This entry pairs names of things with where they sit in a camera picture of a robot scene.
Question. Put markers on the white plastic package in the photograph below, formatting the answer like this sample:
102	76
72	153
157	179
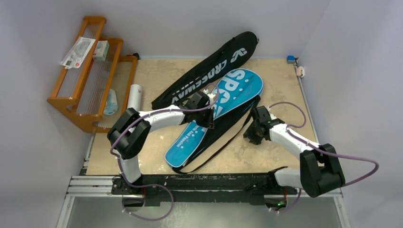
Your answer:
78	53

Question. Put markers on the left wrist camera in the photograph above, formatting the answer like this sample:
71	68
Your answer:
211	96

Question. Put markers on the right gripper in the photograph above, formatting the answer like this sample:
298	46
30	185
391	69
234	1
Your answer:
253	134

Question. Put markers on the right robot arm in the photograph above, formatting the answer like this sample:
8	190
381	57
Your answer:
319	168

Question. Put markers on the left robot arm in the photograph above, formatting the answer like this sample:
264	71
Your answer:
129	133

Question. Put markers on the white shuttlecock tube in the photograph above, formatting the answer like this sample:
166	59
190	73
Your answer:
135	96

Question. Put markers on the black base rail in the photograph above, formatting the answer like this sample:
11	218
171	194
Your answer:
219	187

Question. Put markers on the blue racket bag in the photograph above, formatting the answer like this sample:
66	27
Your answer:
239	90

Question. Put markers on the blue clip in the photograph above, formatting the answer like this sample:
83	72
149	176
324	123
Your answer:
291	59

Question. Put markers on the wooden shelf rack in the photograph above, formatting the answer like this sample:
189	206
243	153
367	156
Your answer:
80	93

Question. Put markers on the blue white wipes pack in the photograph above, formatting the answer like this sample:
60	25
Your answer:
111	105

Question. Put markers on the small white green box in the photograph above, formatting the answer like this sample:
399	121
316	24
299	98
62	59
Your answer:
101	50

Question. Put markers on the black Crossway racket bag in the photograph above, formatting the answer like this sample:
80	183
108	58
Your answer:
232	55

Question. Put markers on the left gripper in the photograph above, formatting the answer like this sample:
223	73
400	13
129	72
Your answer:
208	123

